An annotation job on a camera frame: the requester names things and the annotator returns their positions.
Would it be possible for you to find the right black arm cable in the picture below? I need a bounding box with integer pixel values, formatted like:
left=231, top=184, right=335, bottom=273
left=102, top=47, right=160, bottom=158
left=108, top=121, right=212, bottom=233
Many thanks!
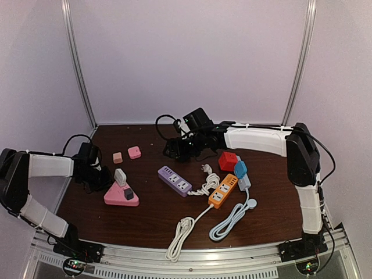
left=155, top=115, right=337, bottom=271

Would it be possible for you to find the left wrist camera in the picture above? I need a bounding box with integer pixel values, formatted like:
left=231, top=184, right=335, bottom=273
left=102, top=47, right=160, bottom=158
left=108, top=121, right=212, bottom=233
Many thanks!
left=77, top=142, right=101, bottom=170

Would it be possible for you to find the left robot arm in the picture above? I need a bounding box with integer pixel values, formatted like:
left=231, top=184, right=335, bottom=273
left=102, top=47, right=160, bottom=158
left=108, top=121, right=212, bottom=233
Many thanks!
left=1, top=148, right=113, bottom=258

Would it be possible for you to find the aluminium post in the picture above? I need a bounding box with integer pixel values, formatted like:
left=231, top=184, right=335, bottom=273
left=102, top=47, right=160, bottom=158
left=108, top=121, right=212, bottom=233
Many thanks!
left=61, top=0, right=98, bottom=129
left=281, top=0, right=317, bottom=126

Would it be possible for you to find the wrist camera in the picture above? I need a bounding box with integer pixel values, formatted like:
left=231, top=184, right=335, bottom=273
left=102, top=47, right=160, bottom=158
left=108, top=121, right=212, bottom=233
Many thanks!
left=77, top=142, right=101, bottom=170
left=173, top=108, right=214, bottom=135

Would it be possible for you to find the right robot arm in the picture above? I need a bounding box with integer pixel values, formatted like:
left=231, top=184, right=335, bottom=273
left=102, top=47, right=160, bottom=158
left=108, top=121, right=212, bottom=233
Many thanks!
left=163, top=121, right=323, bottom=257

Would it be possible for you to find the left aluminium post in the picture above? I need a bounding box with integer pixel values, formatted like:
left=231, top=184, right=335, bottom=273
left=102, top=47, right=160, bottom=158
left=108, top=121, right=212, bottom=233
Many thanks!
left=61, top=0, right=98, bottom=129

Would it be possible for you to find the white coiled cable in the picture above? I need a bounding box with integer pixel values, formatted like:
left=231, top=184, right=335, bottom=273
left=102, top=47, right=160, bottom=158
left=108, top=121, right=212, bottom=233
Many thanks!
left=165, top=203, right=217, bottom=262

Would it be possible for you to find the aluminium front rail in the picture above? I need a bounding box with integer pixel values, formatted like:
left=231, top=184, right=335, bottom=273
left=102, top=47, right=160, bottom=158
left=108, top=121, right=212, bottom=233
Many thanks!
left=20, top=229, right=362, bottom=278

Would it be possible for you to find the pink square plug adapter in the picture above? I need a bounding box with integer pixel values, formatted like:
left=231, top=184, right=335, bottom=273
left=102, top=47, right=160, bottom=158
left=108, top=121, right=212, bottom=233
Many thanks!
left=127, top=146, right=142, bottom=160

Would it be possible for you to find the black charger plug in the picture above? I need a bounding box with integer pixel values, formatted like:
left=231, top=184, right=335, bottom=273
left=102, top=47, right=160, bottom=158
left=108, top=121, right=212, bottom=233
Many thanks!
left=124, top=188, right=134, bottom=201

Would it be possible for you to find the white charger plug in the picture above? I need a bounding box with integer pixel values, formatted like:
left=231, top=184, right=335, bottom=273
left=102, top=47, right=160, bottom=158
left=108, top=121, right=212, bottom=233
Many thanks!
left=114, top=168, right=127, bottom=187

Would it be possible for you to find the blue square plug adapter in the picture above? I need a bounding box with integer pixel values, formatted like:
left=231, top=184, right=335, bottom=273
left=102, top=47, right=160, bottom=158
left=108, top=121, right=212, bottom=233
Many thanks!
left=234, top=160, right=248, bottom=179

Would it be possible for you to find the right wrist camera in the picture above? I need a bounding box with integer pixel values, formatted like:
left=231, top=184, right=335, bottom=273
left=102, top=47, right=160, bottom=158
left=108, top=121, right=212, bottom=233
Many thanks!
left=173, top=108, right=214, bottom=135

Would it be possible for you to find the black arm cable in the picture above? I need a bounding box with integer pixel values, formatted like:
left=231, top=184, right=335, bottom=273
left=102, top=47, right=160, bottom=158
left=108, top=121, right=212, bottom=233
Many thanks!
left=155, top=115, right=337, bottom=271
left=0, top=133, right=94, bottom=216

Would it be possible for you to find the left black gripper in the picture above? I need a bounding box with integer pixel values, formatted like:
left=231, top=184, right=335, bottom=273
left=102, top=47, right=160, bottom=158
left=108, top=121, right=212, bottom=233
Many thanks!
left=80, top=166, right=114, bottom=192

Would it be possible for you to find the red cube socket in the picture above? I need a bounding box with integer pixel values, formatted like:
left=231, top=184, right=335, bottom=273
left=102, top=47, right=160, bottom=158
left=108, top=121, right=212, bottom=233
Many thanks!
left=218, top=152, right=238, bottom=172

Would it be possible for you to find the light blue coiled cable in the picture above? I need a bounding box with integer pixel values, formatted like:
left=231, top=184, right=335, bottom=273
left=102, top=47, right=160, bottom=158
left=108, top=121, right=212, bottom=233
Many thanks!
left=209, top=188, right=258, bottom=241

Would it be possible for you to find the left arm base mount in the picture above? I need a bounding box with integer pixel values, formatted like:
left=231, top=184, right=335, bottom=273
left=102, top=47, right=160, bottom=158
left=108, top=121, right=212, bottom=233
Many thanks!
left=47, top=224, right=104, bottom=263

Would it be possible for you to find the orange power strip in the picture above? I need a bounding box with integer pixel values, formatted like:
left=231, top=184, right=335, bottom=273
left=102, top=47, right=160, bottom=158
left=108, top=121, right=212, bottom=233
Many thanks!
left=208, top=174, right=238, bottom=209

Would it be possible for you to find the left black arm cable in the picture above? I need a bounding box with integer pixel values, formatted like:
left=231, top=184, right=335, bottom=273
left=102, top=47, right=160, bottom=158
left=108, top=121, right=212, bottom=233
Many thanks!
left=0, top=133, right=94, bottom=216

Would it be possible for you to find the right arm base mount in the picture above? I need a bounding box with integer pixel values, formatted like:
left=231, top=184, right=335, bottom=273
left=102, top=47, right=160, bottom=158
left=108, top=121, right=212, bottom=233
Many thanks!
left=278, top=232, right=328, bottom=262

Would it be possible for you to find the right aluminium post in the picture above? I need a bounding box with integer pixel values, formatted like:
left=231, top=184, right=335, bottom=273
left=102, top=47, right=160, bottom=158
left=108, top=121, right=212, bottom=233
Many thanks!
left=281, top=0, right=317, bottom=126

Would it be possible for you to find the purple strip white cable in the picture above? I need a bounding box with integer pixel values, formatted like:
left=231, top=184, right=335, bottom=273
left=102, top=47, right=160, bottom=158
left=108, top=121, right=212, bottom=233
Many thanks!
left=187, top=163, right=221, bottom=197

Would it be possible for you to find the beige pink plug adapter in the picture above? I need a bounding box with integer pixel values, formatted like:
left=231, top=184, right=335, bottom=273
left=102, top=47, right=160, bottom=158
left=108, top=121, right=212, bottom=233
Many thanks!
left=112, top=152, right=123, bottom=164

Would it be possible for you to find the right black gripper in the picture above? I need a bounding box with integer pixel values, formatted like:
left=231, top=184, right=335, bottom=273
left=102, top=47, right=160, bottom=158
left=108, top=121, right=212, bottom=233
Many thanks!
left=163, top=133, right=207, bottom=159

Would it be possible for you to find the light blue power strip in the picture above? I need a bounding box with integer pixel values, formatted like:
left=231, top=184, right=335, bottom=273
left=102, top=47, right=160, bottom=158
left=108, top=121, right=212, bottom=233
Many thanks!
left=237, top=156, right=251, bottom=191

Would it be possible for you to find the purple power strip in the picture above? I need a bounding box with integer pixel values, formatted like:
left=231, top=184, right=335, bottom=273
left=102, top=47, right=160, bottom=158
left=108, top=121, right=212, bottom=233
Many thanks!
left=158, top=166, right=192, bottom=197

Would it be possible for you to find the pink triangular socket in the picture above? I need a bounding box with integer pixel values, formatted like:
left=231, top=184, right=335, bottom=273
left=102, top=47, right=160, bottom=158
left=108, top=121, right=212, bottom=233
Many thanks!
left=103, top=182, right=140, bottom=207

